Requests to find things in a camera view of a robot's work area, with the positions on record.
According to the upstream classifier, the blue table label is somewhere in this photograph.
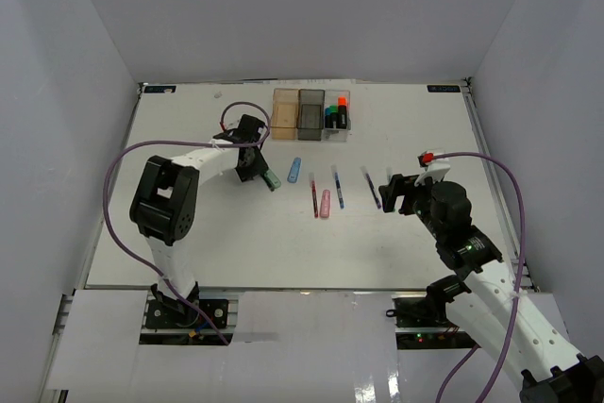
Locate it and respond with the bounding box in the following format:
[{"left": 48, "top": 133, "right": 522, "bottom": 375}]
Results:
[
  {"left": 143, "top": 85, "right": 176, "bottom": 94},
  {"left": 427, "top": 84, "right": 461, "bottom": 93}
]

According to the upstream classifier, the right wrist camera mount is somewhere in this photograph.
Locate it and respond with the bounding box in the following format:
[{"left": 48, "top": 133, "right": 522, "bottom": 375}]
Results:
[{"left": 414, "top": 148, "right": 451, "bottom": 187}]

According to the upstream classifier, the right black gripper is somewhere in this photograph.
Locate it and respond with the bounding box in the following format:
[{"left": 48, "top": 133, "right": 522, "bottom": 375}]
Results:
[{"left": 378, "top": 172, "right": 445, "bottom": 241}]

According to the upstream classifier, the amber transparent container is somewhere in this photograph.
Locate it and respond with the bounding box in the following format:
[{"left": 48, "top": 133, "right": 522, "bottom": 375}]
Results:
[{"left": 270, "top": 88, "right": 299, "bottom": 141}]

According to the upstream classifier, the blue cap black highlighter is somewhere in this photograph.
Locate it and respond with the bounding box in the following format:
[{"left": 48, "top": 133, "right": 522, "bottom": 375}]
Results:
[{"left": 324, "top": 107, "right": 332, "bottom": 129}]

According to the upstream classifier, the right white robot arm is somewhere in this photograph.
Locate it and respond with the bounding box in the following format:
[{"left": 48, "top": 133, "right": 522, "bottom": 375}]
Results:
[{"left": 378, "top": 175, "right": 603, "bottom": 402}]

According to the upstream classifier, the pink correction tape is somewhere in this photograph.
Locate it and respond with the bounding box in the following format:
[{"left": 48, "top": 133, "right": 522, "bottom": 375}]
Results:
[{"left": 319, "top": 190, "right": 331, "bottom": 219}]

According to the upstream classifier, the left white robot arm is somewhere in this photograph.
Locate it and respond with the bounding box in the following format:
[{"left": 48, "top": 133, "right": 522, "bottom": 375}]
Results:
[{"left": 129, "top": 114, "right": 269, "bottom": 327}]

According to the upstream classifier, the green cap black highlighter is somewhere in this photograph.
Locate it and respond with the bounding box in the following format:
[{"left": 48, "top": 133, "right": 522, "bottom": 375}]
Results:
[{"left": 329, "top": 105, "right": 338, "bottom": 129}]

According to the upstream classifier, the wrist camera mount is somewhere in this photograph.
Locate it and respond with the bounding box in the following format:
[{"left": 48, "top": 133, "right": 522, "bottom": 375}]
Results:
[
  {"left": 212, "top": 126, "right": 244, "bottom": 144},
  {"left": 414, "top": 148, "right": 451, "bottom": 187}
]

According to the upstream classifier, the red gel pen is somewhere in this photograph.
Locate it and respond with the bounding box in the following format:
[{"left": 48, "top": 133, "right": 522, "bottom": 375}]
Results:
[{"left": 309, "top": 172, "right": 319, "bottom": 219}]

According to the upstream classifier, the left blue table label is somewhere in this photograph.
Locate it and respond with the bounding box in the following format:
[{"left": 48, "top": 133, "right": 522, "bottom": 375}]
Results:
[{"left": 143, "top": 85, "right": 176, "bottom": 94}]

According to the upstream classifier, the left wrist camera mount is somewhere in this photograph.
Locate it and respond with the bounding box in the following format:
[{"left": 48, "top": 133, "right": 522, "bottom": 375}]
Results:
[{"left": 212, "top": 126, "right": 244, "bottom": 144}]

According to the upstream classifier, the right blue table label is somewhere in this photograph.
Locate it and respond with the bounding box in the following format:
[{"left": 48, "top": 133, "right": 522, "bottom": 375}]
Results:
[{"left": 427, "top": 84, "right": 461, "bottom": 93}]

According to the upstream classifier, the purple gel pen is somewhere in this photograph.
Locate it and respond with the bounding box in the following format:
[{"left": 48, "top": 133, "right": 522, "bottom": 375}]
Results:
[{"left": 361, "top": 166, "right": 381, "bottom": 210}]

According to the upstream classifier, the green correction tape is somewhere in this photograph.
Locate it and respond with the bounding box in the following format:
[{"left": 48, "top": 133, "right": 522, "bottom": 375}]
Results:
[{"left": 262, "top": 169, "right": 281, "bottom": 192}]

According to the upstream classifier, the orange cap black highlighter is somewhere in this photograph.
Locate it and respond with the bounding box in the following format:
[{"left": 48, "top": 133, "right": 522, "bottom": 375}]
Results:
[{"left": 337, "top": 96, "right": 348, "bottom": 129}]

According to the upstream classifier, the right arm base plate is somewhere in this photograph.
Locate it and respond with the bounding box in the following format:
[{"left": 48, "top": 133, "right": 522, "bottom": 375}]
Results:
[{"left": 385, "top": 296, "right": 476, "bottom": 350}]

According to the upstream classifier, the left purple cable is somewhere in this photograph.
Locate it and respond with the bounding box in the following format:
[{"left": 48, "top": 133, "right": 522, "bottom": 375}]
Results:
[{"left": 102, "top": 101, "right": 273, "bottom": 345}]

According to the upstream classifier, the blue correction tape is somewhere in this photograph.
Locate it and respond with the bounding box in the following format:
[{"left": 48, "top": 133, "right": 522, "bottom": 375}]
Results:
[{"left": 287, "top": 157, "right": 301, "bottom": 184}]

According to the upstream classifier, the blue gel pen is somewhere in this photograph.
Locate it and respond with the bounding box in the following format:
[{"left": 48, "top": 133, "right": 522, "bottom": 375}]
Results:
[{"left": 331, "top": 164, "right": 344, "bottom": 210}]

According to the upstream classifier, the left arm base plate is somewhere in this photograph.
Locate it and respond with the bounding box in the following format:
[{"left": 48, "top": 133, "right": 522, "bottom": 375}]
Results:
[{"left": 139, "top": 297, "right": 236, "bottom": 346}]

